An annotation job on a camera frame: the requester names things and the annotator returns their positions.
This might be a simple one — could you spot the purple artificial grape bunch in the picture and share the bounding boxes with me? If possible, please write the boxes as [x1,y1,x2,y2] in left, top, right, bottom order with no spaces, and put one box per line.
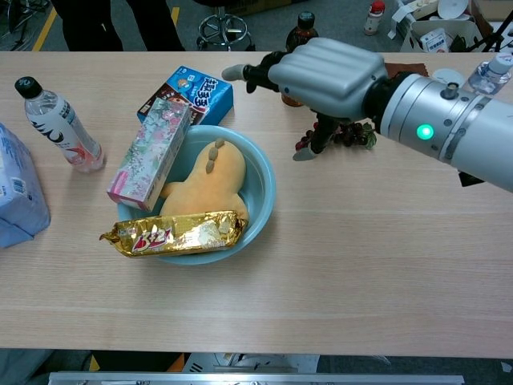
[295,120,378,156]

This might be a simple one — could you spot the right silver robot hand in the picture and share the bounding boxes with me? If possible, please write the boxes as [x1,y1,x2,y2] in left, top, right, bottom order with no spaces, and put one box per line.
[221,37,389,162]

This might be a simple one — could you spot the white round bowl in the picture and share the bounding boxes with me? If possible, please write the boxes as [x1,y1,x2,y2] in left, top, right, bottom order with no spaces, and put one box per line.
[436,0,470,19]

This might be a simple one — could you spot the gold foil biscuit pack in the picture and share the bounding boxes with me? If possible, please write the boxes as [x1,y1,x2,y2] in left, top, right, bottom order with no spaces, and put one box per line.
[99,209,246,259]

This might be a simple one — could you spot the red and white bottle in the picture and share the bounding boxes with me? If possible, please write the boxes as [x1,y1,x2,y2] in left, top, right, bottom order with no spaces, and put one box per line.
[363,0,386,36]

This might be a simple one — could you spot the chrome stool base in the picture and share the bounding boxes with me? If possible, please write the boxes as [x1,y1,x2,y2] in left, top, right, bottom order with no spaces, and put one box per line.
[196,0,256,51]

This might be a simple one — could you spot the floral toothpaste box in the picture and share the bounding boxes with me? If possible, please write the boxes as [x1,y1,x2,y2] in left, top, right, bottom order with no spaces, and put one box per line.
[106,97,192,213]

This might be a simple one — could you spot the blue chocolate cookie box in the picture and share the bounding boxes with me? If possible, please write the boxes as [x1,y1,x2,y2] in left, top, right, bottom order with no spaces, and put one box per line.
[136,65,234,126]

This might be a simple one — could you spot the black stand legs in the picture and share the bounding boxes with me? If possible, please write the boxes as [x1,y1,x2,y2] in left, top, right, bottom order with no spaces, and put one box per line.
[0,0,51,51]

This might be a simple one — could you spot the brown tea bottle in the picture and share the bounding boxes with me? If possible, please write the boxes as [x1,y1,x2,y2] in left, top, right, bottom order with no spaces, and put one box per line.
[281,10,321,107]

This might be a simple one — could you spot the black tripod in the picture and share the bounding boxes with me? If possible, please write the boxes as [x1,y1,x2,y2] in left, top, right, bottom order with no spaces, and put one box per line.
[452,22,513,53]

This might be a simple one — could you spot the light blue plastic bowl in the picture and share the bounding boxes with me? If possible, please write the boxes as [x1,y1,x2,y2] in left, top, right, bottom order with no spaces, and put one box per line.
[116,124,277,266]

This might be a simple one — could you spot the clear water bottle white cap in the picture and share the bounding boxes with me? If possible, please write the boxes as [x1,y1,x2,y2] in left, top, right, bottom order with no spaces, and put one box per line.
[467,51,513,96]

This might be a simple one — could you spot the person in black trousers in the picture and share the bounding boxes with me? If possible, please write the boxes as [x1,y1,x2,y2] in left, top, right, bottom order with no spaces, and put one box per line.
[50,0,186,52]

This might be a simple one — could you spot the white round lid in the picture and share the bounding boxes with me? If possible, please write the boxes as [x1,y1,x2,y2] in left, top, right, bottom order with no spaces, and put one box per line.
[432,67,466,87]

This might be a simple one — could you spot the yellow plush dinosaur toy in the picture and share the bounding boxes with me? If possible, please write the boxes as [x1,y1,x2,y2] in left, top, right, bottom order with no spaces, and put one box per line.
[159,138,250,225]

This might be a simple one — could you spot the blue tissue pack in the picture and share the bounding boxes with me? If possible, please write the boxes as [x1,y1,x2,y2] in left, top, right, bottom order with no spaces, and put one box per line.
[0,122,51,249]

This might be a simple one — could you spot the brown folded cloth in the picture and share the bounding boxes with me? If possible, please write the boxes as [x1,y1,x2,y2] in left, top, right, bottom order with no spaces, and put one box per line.
[384,61,430,79]

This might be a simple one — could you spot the clear drink bottle black cap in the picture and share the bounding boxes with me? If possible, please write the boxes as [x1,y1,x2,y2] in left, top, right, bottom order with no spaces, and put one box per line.
[14,75,106,173]

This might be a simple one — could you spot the white cardboard box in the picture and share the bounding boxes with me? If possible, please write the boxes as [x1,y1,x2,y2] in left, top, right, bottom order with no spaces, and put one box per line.
[400,18,482,53]

